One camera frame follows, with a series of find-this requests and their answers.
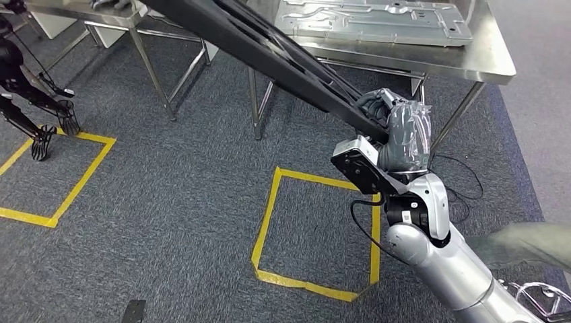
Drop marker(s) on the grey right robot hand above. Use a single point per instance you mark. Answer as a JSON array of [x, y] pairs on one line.
[[408, 133]]

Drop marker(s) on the long black plastic part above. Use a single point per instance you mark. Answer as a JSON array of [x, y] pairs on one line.
[[267, 62]]

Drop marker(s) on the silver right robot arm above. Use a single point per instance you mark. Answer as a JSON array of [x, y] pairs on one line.
[[450, 267]]

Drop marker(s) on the stainless steel workbench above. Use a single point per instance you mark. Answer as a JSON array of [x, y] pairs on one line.
[[468, 62]]

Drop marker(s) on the stamped grey metal panel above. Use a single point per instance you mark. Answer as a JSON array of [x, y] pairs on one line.
[[370, 22]]

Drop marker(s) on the yellow floor tape square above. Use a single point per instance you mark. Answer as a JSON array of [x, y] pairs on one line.
[[267, 215], [91, 171]]

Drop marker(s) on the person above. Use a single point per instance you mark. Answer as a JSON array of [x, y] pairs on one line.
[[526, 245]]

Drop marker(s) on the chrome stool base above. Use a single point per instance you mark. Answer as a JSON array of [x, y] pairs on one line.
[[542, 292]]

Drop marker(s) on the small black flat plate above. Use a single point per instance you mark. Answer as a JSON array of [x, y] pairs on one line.
[[134, 311]]

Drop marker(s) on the stainless steel table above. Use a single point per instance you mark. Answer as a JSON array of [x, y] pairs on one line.
[[80, 11]]

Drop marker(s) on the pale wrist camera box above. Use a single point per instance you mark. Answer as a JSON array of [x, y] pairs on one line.
[[354, 145]]

